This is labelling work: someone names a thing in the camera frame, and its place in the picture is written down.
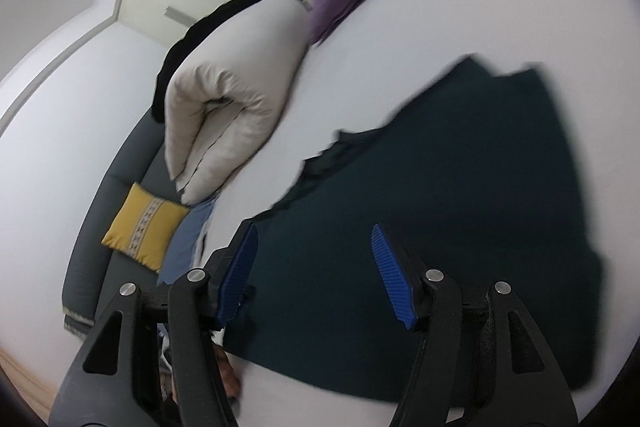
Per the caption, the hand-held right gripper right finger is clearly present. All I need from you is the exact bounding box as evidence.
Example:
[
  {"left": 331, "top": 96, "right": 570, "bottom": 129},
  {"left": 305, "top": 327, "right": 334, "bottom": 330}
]
[{"left": 371, "top": 223, "right": 579, "bottom": 427}]

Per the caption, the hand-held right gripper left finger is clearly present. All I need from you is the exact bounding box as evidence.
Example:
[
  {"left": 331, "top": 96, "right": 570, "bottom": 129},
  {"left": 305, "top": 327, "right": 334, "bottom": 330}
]
[{"left": 49, "top": 221, "right": 260, "bottom": 427}]

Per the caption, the dark green sweater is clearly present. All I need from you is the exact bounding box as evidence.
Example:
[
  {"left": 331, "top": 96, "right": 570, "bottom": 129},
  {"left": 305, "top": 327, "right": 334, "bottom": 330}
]
[{"left": 220, "top": 54, "right": 614, "bottom": 404}]

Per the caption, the blue pillow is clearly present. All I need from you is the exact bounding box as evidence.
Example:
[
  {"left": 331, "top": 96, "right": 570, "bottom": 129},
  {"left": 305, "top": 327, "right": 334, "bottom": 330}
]
[{"left": 156, "top": 198, "right": 219, "bottom": 288}]

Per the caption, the yellow patterned pillow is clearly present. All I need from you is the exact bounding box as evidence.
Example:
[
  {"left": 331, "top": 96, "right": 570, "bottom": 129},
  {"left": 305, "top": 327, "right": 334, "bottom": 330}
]
[{"left": 101, "top": 183, "right": 191, "bottom": 273}]

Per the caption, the grey upholstered headboard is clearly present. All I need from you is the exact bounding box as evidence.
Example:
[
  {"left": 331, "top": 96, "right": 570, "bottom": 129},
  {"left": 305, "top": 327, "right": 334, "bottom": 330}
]
[{"left": 62, "top": 109, "right": 177, "bottom": 334}]

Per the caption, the rolled beige duvet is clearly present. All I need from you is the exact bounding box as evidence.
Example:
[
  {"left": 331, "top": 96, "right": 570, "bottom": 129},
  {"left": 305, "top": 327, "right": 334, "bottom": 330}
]
[{"left": 164, "top": 0, "right": 312, "bottom": 206}]

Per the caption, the black blanket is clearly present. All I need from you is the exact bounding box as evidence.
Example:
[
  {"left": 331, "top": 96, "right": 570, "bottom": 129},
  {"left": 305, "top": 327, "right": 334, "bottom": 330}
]
[{"left": 152, "top": 0, "right": 306, "bottom": 124}]

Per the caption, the long wardrobe handle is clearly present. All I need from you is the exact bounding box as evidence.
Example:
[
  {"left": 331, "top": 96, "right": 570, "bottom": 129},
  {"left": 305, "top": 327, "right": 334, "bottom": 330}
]
[{"left": 165, "top": 6, "right": 199, "bottom": 26}]

